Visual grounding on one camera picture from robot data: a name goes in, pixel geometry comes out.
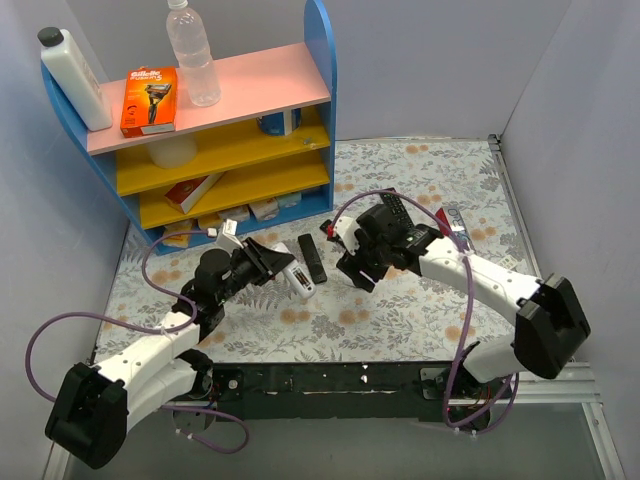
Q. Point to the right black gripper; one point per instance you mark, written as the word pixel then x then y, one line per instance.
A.
pixel 363 262

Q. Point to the red white carton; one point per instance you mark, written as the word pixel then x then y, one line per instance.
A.
pixel 184 195

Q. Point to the small white remote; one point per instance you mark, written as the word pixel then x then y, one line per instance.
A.
pixel 508 262

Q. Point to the red toothpaste box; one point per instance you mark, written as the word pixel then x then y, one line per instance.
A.
pixel 451 217

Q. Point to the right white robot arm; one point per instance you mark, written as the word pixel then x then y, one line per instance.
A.
pixel 549 322

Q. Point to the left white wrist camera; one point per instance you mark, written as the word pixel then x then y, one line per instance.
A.
pixel 224 237

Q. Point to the blue white can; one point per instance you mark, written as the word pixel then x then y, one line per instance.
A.
pixel 280 124

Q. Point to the white jar on shelf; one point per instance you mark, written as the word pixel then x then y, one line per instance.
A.
pixel 173 152

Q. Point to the white bottle black cap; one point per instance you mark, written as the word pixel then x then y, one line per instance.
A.
pixel 69 68

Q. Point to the clear plastic water bottle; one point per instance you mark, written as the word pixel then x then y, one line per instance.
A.
pixel 189 41

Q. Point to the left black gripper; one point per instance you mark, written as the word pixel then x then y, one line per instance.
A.
pixel 254 258

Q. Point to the large black remote control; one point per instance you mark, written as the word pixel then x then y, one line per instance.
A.
pixel 397 208

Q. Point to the orange razor box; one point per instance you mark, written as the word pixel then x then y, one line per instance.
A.
pixel 150 102

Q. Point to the short black remote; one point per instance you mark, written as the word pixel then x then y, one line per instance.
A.
pixel 312 259

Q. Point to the blue pink yellow shelf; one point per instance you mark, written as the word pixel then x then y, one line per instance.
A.
pixel 255 166

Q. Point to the white soap boxes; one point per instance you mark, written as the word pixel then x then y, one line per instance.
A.
pixel 260 211

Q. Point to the yellow box bottom shelf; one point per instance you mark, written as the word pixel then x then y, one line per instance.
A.
pixel 177 236

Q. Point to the slim black remote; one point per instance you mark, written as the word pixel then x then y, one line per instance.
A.
pixel 325 226

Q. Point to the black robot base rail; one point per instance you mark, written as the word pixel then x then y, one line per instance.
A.
pixel 326 390

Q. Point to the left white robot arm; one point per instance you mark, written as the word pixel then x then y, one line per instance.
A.
pixel 98 405

